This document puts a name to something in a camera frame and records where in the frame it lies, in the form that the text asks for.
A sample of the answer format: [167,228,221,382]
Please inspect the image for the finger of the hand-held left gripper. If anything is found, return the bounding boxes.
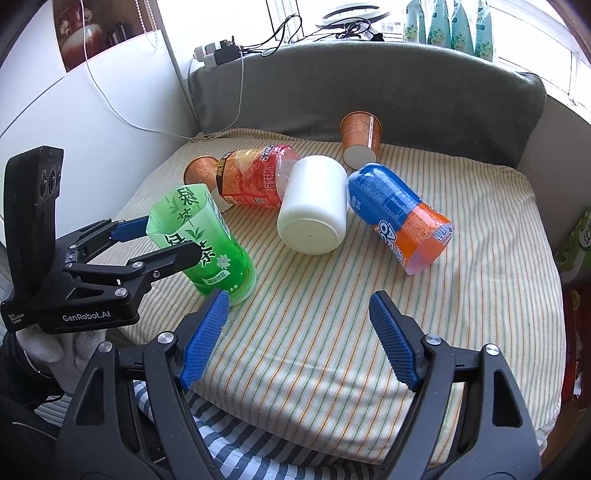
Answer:
[62,240,202,302]
[55,218,151,266]

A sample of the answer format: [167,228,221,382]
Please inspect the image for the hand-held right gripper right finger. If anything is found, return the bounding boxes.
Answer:
[368,291,542,480]

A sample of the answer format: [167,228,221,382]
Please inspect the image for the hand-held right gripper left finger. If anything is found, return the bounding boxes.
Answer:
[55,292,230,480]

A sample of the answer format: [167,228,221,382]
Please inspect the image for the green tea bottle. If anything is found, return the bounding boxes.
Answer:
[146,183,257,306]

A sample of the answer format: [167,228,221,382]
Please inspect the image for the person's left forearm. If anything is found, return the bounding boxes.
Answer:
[0,329,66,416]

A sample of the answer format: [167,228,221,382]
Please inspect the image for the orange paper cup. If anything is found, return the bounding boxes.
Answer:
[341,112,384,169]
[183,156,235,213]

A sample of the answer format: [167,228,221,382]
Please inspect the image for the white plastic cup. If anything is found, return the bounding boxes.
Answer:
[276,155,349,254]

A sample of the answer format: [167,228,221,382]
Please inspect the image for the person's left hand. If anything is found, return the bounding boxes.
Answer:
[18,324,117,377]

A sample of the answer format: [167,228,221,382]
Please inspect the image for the striped cushion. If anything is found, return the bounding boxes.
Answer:
[111,128,566,453]

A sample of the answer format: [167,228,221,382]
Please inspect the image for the blue white striped cloth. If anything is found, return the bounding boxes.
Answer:
[37,378,379,480]

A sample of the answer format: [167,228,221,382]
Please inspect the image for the red label plastic bottle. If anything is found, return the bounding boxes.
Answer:
[215,144,300,207]

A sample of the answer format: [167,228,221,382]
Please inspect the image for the blue orange soda bottle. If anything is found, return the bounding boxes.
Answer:
[347,162,454,277]

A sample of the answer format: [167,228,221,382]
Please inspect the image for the red box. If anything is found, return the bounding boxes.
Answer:
[560,286,588,400]

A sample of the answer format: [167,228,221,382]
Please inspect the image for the white power strip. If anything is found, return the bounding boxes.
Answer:
[191,41,222,68]

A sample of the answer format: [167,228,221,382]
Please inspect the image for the black power adapter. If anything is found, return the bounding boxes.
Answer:
[213,41,243,65]

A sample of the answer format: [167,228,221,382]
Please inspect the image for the green box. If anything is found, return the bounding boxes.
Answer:
[554,216,591,288]

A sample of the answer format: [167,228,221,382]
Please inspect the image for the grey sofa backrest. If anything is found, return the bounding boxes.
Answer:
[187,41,548,169]

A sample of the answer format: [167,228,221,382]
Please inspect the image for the green and white packet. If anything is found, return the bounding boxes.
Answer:
[427,0,456,47]
[450,0,477,56]
[403,0,429,43]
[473,0,498,63]

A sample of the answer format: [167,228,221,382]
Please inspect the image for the white cable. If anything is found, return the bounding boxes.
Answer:
[76,0,204,140]
[202,52,246,140]

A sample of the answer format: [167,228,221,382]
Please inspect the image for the wall poster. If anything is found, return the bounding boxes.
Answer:
[52,0,160,73]

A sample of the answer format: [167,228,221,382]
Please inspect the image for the black cables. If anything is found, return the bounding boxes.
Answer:
[238,0,370,54]

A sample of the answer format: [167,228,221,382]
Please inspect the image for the ring light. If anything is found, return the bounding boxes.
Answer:
[315,0,394,34]

